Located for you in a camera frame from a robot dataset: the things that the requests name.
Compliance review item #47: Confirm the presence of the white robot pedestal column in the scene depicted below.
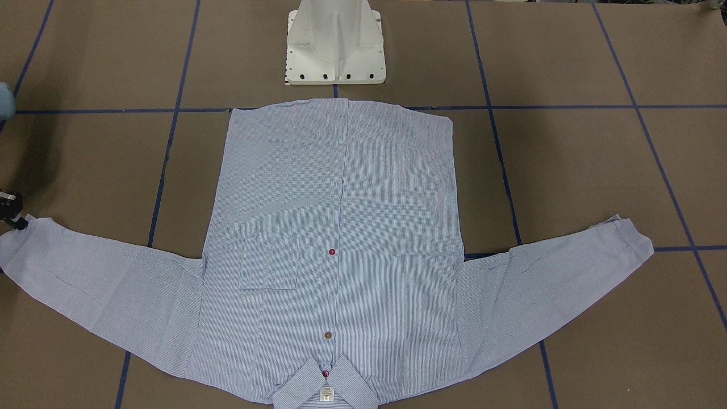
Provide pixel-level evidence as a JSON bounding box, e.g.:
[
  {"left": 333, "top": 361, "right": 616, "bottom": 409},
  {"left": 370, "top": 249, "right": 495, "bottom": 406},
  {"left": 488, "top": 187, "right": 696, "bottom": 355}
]
[{"left": 285, "top": 1, "right": 387, "bottom": 85}]

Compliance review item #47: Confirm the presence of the light blue striped shirt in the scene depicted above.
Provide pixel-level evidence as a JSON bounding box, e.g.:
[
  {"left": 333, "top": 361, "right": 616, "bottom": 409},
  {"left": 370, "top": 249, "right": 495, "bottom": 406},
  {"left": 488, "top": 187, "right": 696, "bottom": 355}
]
[{"left": 2, "top": 98, "right": 654, "bottom": 408}]

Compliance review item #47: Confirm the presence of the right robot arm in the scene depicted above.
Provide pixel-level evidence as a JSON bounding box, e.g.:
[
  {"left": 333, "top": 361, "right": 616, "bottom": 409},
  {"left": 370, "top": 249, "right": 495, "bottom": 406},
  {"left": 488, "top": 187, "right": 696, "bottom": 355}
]
[{"left": 0, "top": 81, "right": 16, "bottom": 121}]

